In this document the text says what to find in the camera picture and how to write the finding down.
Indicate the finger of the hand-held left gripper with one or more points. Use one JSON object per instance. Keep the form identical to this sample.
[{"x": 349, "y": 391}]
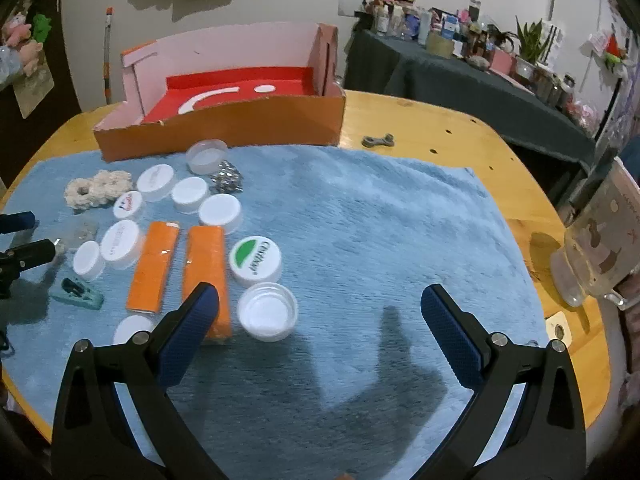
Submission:
[
  {"x": 30, "y": 255},
  {"x": 20, "y": 220}
]

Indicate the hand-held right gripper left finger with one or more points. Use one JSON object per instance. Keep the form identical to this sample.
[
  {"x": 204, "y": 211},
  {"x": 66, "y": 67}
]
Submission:
[{"x": 192, "y": 330}]

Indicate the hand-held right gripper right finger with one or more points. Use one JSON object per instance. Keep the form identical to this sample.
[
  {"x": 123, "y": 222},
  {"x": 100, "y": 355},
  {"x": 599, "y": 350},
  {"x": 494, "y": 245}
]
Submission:
[{"x": 450, "y": 330}]

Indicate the clear plastic case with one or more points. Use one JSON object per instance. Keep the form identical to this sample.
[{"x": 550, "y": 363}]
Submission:
[{"x": 85, "y": 232}]

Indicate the orange rectangular block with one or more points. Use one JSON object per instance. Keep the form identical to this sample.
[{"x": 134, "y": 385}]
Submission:
[
  {"x": 152, "y": 265},
  {"x": 205, "y": 255}
]

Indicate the white jar with green label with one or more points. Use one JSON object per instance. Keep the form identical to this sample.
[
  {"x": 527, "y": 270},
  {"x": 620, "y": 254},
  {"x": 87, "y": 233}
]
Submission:
[{"x": 252, "y": 257}]

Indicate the cream knitted scrunchie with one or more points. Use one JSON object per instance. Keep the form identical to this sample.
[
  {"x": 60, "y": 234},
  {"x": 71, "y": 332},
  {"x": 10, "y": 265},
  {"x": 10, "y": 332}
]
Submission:
[{"x": 107, "y": 182}]

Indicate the white lid red blue logo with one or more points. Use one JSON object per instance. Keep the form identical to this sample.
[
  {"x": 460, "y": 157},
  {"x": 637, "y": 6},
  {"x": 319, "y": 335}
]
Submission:
[{"x": 127, "y": 204}]

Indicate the orange cardboard box red inside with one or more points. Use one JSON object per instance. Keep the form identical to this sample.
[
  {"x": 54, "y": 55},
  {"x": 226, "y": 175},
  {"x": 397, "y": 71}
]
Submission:
[{"x": 225, "y": 130}]

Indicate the small white jar lid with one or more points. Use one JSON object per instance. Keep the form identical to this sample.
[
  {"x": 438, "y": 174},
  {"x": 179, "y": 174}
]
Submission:
[{"x": 87, "y": 257}]

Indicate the teal plastic clip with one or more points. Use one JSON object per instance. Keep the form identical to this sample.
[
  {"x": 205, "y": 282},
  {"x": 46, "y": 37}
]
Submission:
[{"x": 85, "y": 299}]

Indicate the brown paper bag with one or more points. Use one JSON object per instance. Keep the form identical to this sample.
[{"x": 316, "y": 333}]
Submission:
[{"x": 35, "y": 90}]

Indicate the blue fluffy towel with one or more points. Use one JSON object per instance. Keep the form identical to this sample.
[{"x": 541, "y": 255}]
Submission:
[{"x": 350, "y": 220}]

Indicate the pale blue plastic bag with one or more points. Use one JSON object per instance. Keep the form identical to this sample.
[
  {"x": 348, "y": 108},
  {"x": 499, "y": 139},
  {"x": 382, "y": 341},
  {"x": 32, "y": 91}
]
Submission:
[{"x": 9, "y": 62}]

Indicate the pink plush toy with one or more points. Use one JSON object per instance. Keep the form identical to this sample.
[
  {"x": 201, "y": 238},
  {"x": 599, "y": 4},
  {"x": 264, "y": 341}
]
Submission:
[
  {"x": 30, "y": 55},
  {"x": 17, "y": 25}
]

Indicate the translucent round lid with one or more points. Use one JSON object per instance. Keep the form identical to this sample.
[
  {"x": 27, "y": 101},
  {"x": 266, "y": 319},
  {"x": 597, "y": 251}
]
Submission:
[{"x": 205, "y": 160}]

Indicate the glass pitcher with bear print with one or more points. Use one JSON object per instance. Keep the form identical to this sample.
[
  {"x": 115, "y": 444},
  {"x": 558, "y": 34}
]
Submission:
[{"x": 595, "y": 240}]

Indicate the orange and white mop pole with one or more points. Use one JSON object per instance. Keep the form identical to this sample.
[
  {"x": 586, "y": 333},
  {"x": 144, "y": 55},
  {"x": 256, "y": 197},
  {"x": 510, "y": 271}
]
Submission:
[{"x": 106, "y": 60}]

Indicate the dark wooden door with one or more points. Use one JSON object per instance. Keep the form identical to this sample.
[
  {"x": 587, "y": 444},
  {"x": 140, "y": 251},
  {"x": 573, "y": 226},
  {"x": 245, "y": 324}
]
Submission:
[{"x": 67, "y": 35}]

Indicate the green plush toy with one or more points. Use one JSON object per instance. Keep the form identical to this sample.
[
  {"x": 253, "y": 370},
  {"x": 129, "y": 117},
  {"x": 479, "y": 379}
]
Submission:
[{"x": 42, "y": 25}]

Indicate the grey metal clasp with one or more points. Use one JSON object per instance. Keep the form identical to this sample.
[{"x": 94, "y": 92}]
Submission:
[{"x": 377, "y": 141}]

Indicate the pink bag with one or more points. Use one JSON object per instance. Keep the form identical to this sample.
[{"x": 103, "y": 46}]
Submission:
[{"x": 582, "y": 115}]

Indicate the dark cloth covered table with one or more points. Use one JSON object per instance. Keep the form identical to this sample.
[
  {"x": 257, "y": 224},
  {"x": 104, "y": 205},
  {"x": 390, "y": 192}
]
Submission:
[{"x": 435, "y": 75}]

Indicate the glass jar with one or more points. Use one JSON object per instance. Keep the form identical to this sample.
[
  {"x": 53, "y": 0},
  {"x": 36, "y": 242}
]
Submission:
[{"x": 542, "y": 85}]

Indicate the grey stone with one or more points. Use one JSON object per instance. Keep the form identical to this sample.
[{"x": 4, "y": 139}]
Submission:
[{"x": 477, "y": 62}]

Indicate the pink box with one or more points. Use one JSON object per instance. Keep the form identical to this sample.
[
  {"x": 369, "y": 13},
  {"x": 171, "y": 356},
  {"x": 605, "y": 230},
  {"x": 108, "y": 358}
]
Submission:
[{"x": 502, "y": 62}]

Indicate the potted green plant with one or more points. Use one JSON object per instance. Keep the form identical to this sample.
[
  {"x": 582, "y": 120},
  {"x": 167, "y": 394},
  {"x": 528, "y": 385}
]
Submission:
[{"x": 530, "y": 42}]

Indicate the cluster of cosmetic bottles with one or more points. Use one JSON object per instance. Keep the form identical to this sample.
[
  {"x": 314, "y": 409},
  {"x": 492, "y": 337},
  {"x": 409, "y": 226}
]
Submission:
[{"x": 452, "y": 27}]

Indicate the watermelon decoration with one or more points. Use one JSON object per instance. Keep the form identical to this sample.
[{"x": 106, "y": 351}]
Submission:
[{"x": 614, "y": 50}]

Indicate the white fridge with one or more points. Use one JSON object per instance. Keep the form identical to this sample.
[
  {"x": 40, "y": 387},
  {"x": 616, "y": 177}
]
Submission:
[{"x": 575, "y": 10}]

